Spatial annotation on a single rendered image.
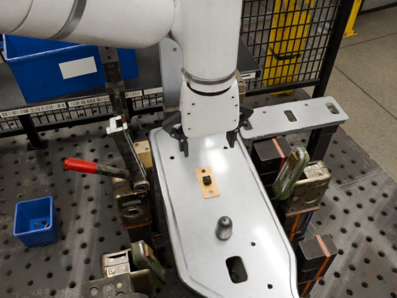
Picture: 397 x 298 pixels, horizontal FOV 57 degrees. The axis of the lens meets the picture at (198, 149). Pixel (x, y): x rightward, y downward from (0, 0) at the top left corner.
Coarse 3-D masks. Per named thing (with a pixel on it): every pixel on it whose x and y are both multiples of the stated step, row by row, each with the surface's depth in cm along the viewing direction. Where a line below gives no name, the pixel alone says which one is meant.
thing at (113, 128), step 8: (112, 120) 62; (120, 120) 62; (136, 120) 61; (112, 128) 60; (120, 128) 60; (128, 128) 62; (136, 128) 61; (104, 136) 62; (112, 136) 60; (120, 136) 61; (128, 136) 65; (120, 144) 62; (128, 144) 63; (120, 152) 64; (128, 152) 64; (128, 160) 66; (136, 160) 66; (128, 168) 67; (136, 168) 68; (136, 176) 69; (144, 176) 71
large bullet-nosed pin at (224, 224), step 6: (222, 216) 68; (228, 216) 69; (222, 222) 68; (228, 222) 68; (216, 228) 70; (222, 228) 68; (228, 228) 68; (216, 234) 71; (222, 234) 69; (228, 234) 69
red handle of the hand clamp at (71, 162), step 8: (64, 160) 64; (72, 160) 64; (80, 160) 66; (72, 168) 64; (80, 168) 65; (88, 168) 66; (96, 168) 67; (104, 168) 68; (112, 168) 69; (112, 176) 69; (120, 176) 70; (128, 176) 70
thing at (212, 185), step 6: (198, 168) 82; (204, 168) 82; (210, 168) 82; (198, 174) 81; (204, 174) 81; (210, 174) 81; (198, 180) 79; (204, 180) 78; (210, 180) 78; (204, 186) 78; (210, 186) 78; (216, 186) 78; (204, 192) 77; (216, 192) 77; (204, 198) 77
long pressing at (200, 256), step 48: (192, 144) 87; (240, 144) 88; (192, 192) 78; (240, 192) 78; (192, 240) 70; (240, 240) 70; (288, 240) 71; (192, 288) 64; (240, 288) 64; (288, 288) 64
